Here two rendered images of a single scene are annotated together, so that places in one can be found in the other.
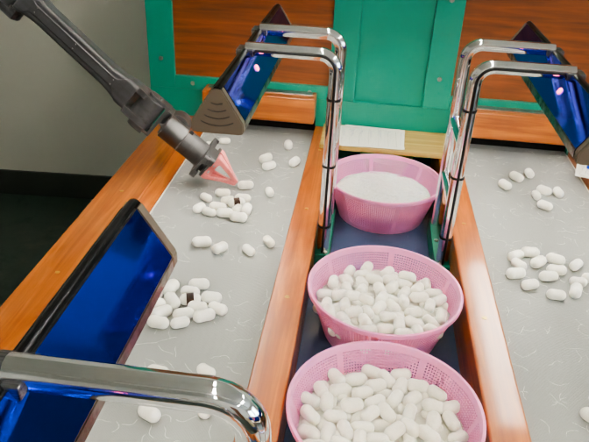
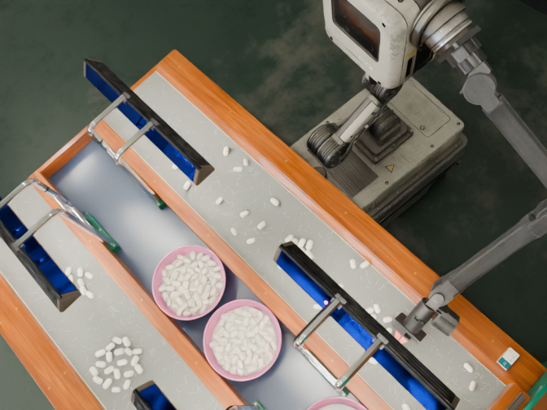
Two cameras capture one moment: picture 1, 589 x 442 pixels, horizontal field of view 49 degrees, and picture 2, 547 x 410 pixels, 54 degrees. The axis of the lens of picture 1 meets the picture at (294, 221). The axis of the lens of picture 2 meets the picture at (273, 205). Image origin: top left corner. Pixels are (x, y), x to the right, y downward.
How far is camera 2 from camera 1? 1.77 m
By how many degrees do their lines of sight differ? 80
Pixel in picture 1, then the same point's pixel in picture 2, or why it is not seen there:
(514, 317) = (193, 386)
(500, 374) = (170, 334)
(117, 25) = not seen: outside the picture
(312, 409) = (210, 263)
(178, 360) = (265, 236)
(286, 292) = (268, 294)
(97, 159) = not seen: outside the picture
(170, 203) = (396, 298)
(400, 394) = (194, 298)
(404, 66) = not seen: outside the picture
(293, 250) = (297, 321)
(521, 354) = (177, 364)
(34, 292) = (334, 199)
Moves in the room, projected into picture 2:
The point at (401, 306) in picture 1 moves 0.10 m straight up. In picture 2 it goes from (235, 346) to (229, 343)
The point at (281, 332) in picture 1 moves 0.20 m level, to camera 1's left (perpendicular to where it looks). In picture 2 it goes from (246, 275) to (282, 232)
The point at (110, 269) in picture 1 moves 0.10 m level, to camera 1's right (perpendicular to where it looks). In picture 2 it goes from (177, 154) to (155, 177)
